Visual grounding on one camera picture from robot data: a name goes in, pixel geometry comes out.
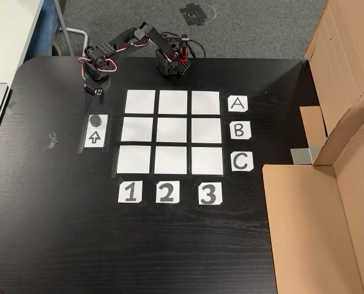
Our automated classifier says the white desk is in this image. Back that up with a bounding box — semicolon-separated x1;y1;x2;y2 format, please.
0;0;45;85

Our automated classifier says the paper sheet letter C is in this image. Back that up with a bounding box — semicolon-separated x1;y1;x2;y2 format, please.
231;152;254;172

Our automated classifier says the paper sheet number 2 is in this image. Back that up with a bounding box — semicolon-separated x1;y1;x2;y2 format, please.
155;180;180;203

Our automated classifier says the grey metal desk leg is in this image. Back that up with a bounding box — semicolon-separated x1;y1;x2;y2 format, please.
58;0;89;58

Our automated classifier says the white paper grid square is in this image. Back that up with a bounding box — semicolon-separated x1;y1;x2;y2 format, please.
191;118;223;143
156;117;188;143
191;147;225;175
154;146;188;175
121;117;154;143
158;89;188;115
116;145;152;175
191;90;221;115
125;89;156;114

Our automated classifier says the paper sheet letter B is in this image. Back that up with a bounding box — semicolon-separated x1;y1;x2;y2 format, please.
229;121;252;140

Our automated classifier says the paper sheet letter A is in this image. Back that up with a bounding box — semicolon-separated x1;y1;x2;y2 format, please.
228;96;248;113

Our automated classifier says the black floor tape patch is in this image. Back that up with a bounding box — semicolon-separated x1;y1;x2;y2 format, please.
179;2;217;27

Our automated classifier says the grey tape strip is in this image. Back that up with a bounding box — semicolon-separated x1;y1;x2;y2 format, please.
291;146;322;166

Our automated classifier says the paper sheet number 3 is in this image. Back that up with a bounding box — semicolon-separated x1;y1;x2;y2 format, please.
198;182;223;205

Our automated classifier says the brown cardboard panel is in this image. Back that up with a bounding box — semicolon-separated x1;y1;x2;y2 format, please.
262;107;364;294
300;0;364;168

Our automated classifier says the black power cable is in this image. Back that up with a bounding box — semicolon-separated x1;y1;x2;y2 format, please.
187;39;207;59

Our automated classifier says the red white servo cable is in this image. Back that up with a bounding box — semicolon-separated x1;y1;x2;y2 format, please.
78;42;149;82

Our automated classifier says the red and black clamp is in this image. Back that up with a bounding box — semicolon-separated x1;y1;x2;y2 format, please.
178;34;191;61

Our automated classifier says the paper sheet number 1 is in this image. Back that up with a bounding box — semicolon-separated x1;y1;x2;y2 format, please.
117;180;143;203

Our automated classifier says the white arrow paper sheet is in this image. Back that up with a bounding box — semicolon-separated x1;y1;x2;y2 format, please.
83;114;108;148

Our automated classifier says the crumpled clear tape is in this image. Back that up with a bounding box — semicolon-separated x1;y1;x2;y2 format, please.
43;132;59;151

